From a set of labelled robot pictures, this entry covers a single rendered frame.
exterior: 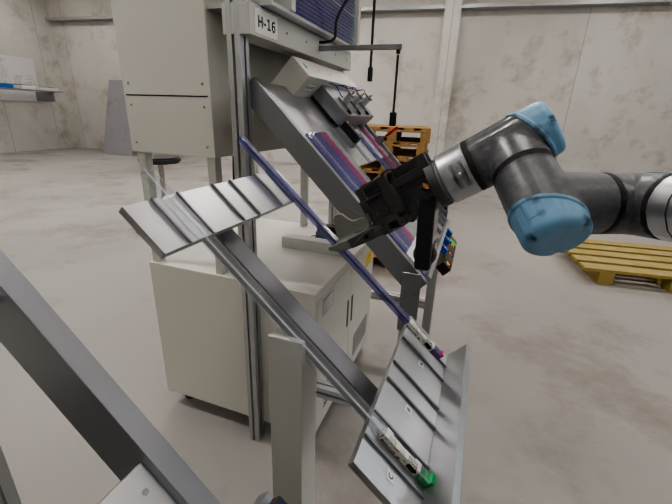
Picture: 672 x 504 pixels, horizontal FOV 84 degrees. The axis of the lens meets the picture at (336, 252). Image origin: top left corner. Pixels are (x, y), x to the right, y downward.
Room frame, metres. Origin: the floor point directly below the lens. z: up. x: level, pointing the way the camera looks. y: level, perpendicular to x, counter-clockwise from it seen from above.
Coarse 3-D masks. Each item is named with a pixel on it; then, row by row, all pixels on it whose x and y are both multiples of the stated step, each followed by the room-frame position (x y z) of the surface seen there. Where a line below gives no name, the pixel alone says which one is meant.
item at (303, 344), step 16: (144, 176) 0.45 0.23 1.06; (160, 192) 0.44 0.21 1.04; (176, 208) 0.43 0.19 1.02; (192, 224) 0.43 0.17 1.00; (208, 240) 0.42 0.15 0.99; (224, 256) 0.41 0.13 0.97; (240, 272) 0.41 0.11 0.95; (256, 288) 0.40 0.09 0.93; (272, 304) 0.40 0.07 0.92; (272, 320) 0.39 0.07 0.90; (288, 320) 0.39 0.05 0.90; (288, 336) 0.38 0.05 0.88; (304, 336) 0.39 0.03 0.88; (304, 352) 0.38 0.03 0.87; (320, 368) 0.37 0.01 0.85; (336, 384) 0.36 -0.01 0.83; (352, 400) 0.36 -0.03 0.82; (368, 416) 0.35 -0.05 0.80; (384, 432) 0.34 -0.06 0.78
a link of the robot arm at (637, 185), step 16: (624, 176) 0.44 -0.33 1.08; (640, 176) 0.44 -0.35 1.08; (656, 176) 0.42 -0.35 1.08; (624, 192) 0.42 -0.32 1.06; (640, 192) 0.42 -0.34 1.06; (656, 192) 0.40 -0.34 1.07; (624, 208) 0.42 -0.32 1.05; (640, 208) 0.41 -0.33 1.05; (656, 208) 0.39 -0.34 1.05; (624, 224) 0.42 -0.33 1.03; (640, 224) 0.41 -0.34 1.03; (656, 224) 0.39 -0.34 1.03
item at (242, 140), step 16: (240, 144) 0.66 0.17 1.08; (256, 160) 0.65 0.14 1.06; (272, 176) 0.64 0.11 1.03; (288, 192) 0.63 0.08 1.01; (304, 208) 0.62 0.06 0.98; (320, 224) 0.61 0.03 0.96; (336, 240) 0.60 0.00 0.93; (352, 256) 0.60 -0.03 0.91; (368, 272) 0.59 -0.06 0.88; (432, 352) 0.54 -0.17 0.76
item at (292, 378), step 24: (288, 360) 0.48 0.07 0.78; (288, 384) 0.48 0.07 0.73; (312, 384) 0.51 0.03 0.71; (288, 408) 0.48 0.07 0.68; (312, 408) 0.51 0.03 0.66; (288, 432) 0.48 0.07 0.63; (312, 432) 0.51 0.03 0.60; (288, 456) 0.48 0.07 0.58; (312, 456) 0.52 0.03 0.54; (288, 480) 0.48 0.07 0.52; (312, 480) 0.52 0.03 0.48
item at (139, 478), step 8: (136, 472) 0.23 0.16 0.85; (144, 472) 0.23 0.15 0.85; (128, 480) 0.22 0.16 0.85; (136, 480) 0.22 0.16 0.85; (144, 480) 0.22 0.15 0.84; (152, 480) 0.23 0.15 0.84; (120, 488) 0.21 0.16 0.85; (128, 488) 0.21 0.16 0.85; (136, 488) 0.22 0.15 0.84; (144, 488) 0.22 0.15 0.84; (152, 488) 0.22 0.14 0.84; (160, 488) 0.23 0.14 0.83; (112, 496) 0.20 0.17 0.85; (120, 496) 0.21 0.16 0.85; (128, 496) 0.21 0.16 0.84; (136, 496) 0.21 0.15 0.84; (144, 496) 0.22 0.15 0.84; (152, 496) 0.22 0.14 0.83; (160, 496) 0.22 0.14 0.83; (168, 496) 0.22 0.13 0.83
